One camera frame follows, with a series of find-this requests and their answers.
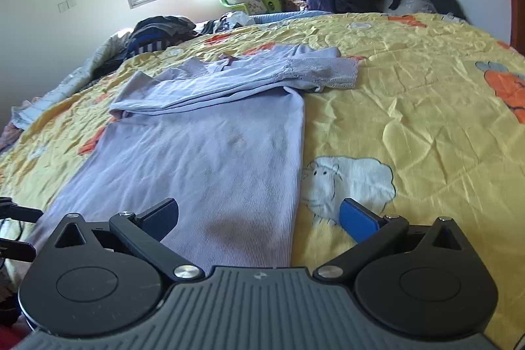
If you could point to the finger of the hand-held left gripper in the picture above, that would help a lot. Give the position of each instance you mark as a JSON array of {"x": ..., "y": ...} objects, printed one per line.
[
  {"x": 18, "y": 250},
  {"x": 20, "y": 212}
]

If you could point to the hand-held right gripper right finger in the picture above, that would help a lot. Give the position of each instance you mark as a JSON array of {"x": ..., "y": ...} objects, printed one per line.
[{"x": 357, "y": 219}]

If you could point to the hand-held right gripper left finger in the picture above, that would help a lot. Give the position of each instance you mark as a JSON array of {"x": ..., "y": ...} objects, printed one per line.
[{"x": 164, "y": 216}]

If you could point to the lavender long-sleeve shirt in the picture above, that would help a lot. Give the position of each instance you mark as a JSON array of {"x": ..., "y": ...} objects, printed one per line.
[{"x": 213, "y": 153}]

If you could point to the person's left forearm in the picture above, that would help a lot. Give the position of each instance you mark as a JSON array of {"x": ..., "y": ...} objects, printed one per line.
[{"x": 11, "y": 339}]

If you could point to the pile of dark striped clothes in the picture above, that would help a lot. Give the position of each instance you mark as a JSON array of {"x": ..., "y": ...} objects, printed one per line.
[{"x": 160, "y": 32}]

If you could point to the yellow printed bedsheet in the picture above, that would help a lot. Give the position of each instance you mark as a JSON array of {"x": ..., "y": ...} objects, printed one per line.
[{"x": 410, "y": 108}]

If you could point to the white quilt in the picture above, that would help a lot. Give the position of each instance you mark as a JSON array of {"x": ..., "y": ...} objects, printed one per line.
[{"x": 65, "y": 87}]

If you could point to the blue blanket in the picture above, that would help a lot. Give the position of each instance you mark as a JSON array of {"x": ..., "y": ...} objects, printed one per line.
[{"x": 283, "y": 16}]

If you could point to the green plastic stool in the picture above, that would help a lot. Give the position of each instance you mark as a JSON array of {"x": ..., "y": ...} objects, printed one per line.
[{"x": 270, "y": 1}]

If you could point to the wall switch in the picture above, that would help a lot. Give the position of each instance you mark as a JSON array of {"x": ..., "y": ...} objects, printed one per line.
[{"x": 67, "y": 4}]

